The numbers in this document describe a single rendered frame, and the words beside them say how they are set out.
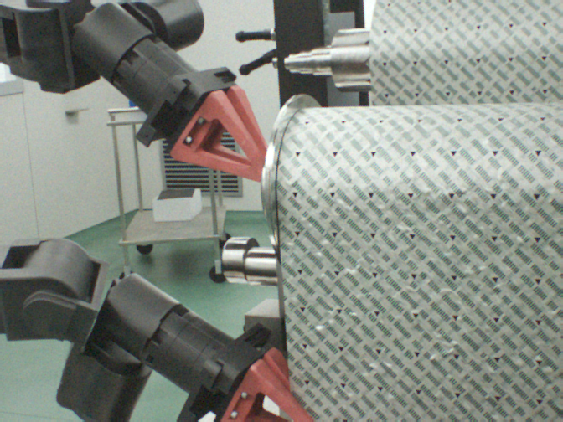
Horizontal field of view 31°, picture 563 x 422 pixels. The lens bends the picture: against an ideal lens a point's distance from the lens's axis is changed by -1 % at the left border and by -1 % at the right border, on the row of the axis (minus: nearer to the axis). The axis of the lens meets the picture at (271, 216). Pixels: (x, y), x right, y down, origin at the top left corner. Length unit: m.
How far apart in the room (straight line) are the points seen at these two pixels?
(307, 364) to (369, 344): 0.05
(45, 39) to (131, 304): 0.25
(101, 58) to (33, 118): 5.58
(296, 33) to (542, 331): 0.49
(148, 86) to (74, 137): 5.95
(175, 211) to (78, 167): 1.21
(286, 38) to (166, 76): 0.28
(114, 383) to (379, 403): 0.22
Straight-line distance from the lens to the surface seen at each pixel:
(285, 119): 0.78
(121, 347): 0.87
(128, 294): 0.83
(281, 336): 0.88
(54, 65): 0.93
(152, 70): 0.86
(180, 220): 5.82
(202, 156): 0.85
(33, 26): 0.93
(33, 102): 6.46
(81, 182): 6.87
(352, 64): 1.03
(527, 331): 0.74
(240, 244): 0.89
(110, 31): 0.88
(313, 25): 1.10
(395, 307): 0.76
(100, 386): 0.86
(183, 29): 0.94
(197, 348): 0.81
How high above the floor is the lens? 1.39
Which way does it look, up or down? 11 degrees down
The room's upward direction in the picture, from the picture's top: 4 degrees counter-clockwise
